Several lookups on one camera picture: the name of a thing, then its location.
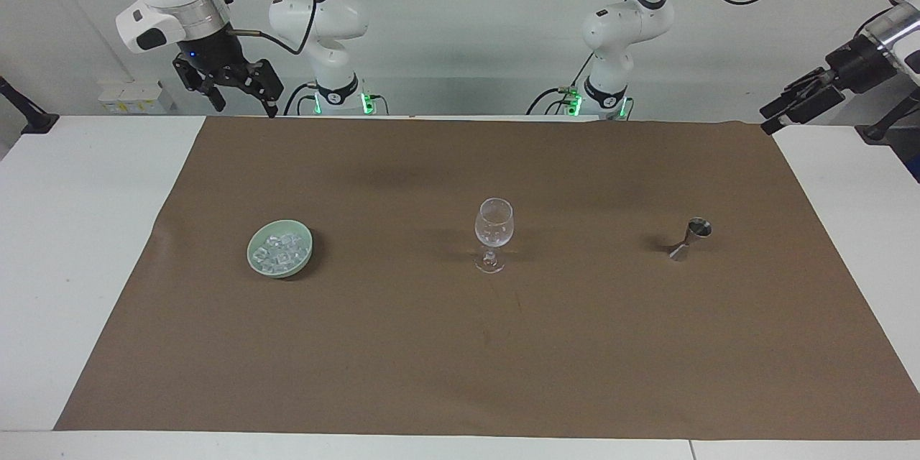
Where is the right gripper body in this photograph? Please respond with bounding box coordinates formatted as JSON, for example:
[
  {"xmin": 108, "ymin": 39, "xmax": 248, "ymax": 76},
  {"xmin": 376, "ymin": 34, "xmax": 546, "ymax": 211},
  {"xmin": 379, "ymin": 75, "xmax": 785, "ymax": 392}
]
[{"xmin": 175, "ymin": 24, "xmax": 250, "ymax": 81}]

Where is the black stand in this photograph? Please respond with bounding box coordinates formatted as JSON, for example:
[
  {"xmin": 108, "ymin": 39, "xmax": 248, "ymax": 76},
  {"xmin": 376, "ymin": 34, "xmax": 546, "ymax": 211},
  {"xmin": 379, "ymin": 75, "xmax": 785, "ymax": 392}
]
[
  {"xmin": 0, "ymin": 75, "xmax": 60, "ymax": 134},
  {"xmin": 858, "ymin": 89, "xmax": 920, "ymax": 145}
]

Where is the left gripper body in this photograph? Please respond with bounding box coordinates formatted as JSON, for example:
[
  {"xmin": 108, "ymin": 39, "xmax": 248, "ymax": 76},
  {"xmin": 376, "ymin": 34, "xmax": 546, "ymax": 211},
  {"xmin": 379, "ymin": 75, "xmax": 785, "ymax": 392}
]
[{"xmin": 827, "ymin": 34, "xmax": 896, "ymax": 93}]

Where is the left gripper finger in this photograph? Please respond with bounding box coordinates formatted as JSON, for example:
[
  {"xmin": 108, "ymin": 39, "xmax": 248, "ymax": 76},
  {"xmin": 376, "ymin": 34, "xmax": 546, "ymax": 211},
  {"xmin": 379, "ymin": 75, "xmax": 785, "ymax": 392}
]
[
  {"xmin": 761, "ymin": 84, "xmax": 847, "ymax": 136},
  {"xmin": 760, "ymin": 68, "xmax": 835, "ymax": 120}
]

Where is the steel jigger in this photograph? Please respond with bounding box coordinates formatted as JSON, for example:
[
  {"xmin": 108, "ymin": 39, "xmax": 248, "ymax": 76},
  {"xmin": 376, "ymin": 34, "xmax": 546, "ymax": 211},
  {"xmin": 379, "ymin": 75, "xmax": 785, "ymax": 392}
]
[{"xmin": 668, "ymin": 218, "xmax": 713, "ymax": 262}]

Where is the clear wine glass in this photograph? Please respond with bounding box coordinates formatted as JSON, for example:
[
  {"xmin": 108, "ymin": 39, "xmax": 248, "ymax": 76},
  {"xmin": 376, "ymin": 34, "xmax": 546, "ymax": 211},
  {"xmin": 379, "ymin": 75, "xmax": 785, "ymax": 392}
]
[{"xmin": 474, "ymin": 198, "xmax": 515, "ymax": 274}]

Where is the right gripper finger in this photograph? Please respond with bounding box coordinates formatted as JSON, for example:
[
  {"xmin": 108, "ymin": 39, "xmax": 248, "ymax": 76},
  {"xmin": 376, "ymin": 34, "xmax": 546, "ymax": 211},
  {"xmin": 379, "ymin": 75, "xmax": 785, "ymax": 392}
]
[
  {"xmin": 222, "ymin": 57, "xmax": 285, "ymax": 119},
  {"xmin": 172, "ymin": 55, "xmax": 227, "ymax": 114}
]

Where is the small white box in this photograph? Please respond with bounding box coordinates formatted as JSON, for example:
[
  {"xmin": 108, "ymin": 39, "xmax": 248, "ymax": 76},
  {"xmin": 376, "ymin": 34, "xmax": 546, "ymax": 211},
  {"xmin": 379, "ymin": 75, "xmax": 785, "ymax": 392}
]
[{"xmin": 119, "ymin": 85, "xmax": 166, "ymax": 115}]

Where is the green bowl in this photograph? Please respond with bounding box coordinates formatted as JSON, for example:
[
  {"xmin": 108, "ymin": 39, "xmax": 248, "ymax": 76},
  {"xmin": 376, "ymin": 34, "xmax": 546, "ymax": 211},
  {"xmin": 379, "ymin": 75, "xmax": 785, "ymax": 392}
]
[{"xmin": 247, "ymin": 219, "xmax": 315, "ymax": 279}]

